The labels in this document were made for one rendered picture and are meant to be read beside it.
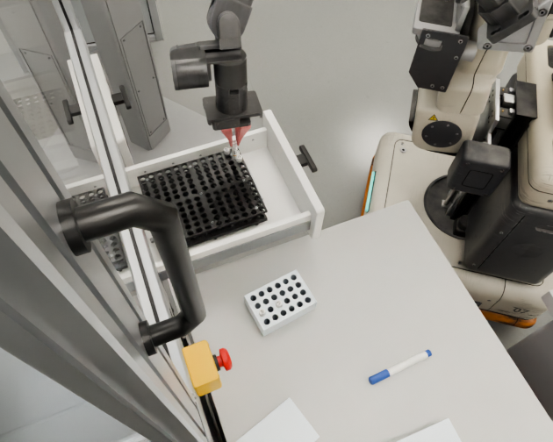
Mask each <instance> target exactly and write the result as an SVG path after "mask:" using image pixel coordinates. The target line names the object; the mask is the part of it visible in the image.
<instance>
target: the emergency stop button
mask: <svg viewBox="0 0 553 442"><path fill-rule="evenodd" d="M216 357H217V360H218V363H219V367H224V369H225V370H226V371H229V370H231V368H232V367H233V364H232V361H231V357H230V355H229V352H228V351H227V350H226V349H225V348H224V347H223V348H220V349H219V356H216Z"/></svg>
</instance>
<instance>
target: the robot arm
mask: <svg viewBox="0 0 553 442"><path fill-rule="evenodd" d="M476 1H477V2H478V14H479V15H480V16H481V18H482V19H483V20H484V21H485V22H486V23H487V31H486V38H488V40H489V41H490V42H491V43H492V44H496V43H497V42H499V41H501V40H502V39H504V38H506V37H507V36H509V35H511V34H513V33H514V32H517V31H518V30H520V29H521V28H523V27H524V26H526V25H528V24H530V23H532V22H534V21H535V20H536V19H537V18H538V16H539V11H538V1H537V0H476ZM253 2H254V0H211V3H210V6H209V9H208V12H207V16H206V20H207V24H208V26H209V28H210V30H211V31H212V33H213V34H214V36H215V39H214V40H205V41H198V42H194V43H190V44H184V45H180V46H178V45H176V46H173V47H171V48H170V50H169V56H170V58H169V59H170V62H171V68H172V74H173V82H174V85H175V86H174V88H175V90H181V89H198V88H207V87H209V82H210V81H211V80H212V71H211V64H213V70H214V81H215V91H216V96H207V97H203V99H202V100H203V106H204V110H205V115H206V120H207V124H208V125H212V129H213V130H214V131H218V130H221V132H222V133H223V134H224V135H225V136H226V138H227V139H228V141H229V144H230V146H233V133H232V128H235V138H236V141H237V146H238V145H239V144H240V142H241V140H242V138H243V137H244V136H245V134H246V133H247V132H248V130H249V129H250V128H251V120H250V118H251V117H258V116H260V118H262V106H261V105H260V102H259V99H258V96H257V94H256V92H255V91H254V90H251V91H248V69H247V54H246V52H245V51H244V50H243V49H241V35H242V34H243V33H244V31H245V28H246V26H247V23H248V19H249V16H250V14H251V11H252V9H253V8H252V7H251V6H252V3H253Z"/></svg>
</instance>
